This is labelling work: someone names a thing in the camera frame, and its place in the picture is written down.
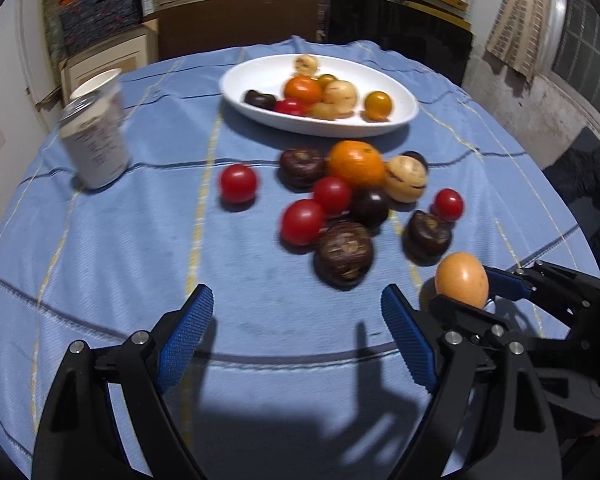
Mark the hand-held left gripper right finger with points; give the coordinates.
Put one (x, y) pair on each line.
(410, 340)

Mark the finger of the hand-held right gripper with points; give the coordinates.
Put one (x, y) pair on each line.
(510, 284)
(467, 317)

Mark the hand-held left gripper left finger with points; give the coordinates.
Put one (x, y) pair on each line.
(187, 332)

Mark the tan striped passion fruit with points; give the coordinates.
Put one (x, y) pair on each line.
(405, 177)

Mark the orange mandarin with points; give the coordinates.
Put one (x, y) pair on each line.
(356, 162)
(302, 88)

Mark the white oval plate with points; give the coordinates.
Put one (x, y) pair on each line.
(260, 71)

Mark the blue checked tablecloth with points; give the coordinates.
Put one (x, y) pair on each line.
(130, 240)

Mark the black garment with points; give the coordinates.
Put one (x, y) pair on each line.
(590, 185)

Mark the white beverage can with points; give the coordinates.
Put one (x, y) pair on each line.
(97, 150)

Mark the barred window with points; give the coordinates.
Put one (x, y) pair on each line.
(585, 55)

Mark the white paper cup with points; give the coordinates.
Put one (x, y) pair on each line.
(102, 87)

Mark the brick-pattern hanging cloth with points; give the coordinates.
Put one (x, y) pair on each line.
(520, 20)

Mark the black flat panel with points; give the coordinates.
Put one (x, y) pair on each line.
(395, 25)

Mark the beige framed panel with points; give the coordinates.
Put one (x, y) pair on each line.
(105, 55)

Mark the brown cardboard board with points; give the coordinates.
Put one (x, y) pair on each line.
(240, 25)

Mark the stack of patterned fabric boxes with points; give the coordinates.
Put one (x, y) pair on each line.
(100, 15)

